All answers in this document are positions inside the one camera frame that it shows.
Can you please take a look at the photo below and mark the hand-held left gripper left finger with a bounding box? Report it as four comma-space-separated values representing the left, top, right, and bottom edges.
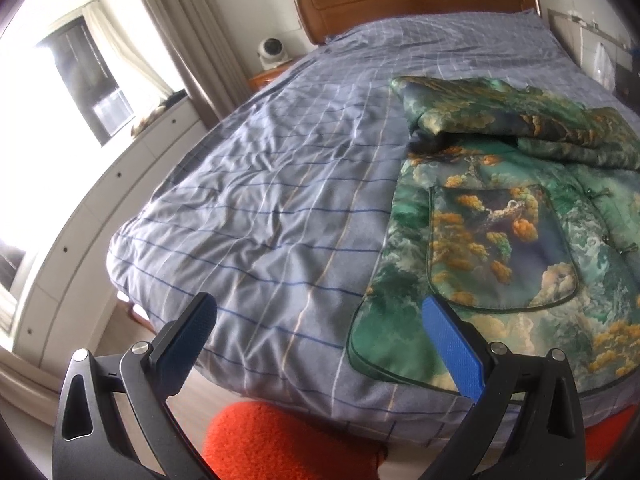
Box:
51, 291, 218, 480

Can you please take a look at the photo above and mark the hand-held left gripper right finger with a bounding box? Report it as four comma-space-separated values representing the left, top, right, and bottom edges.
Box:
421, 296, 587, 480

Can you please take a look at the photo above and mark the green floral padded jacket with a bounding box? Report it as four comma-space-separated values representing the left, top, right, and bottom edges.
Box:
347, 76, 640, 396

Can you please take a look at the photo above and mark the white window bench cabinet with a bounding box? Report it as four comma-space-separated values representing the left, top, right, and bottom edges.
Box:
0, 95, 211, 361

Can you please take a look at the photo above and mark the bed with blue checked cover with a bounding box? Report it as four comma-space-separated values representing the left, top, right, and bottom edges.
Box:
106, 9, 640, 453

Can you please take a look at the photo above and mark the wooden nightstand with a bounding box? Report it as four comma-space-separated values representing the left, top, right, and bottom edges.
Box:
248, 57, 306, 92

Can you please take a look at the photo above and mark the window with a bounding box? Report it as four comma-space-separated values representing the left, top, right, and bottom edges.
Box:
0, 0, 151, 151

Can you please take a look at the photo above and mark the small white fan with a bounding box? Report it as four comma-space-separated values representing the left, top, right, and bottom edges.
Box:
256, 37, 291, 68

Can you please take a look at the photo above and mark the beige curtain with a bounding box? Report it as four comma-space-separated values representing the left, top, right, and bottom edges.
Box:
125, 0, 251, 131

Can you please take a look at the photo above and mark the white plastic bag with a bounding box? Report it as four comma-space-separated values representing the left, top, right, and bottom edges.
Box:
592, 42, 616, 91

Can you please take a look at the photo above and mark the wooden bed headboard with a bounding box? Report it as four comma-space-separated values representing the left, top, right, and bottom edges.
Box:
292, 0, 543, 47

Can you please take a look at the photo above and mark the metal wall rack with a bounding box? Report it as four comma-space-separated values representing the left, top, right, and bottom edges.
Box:
547, 7, 640, 53

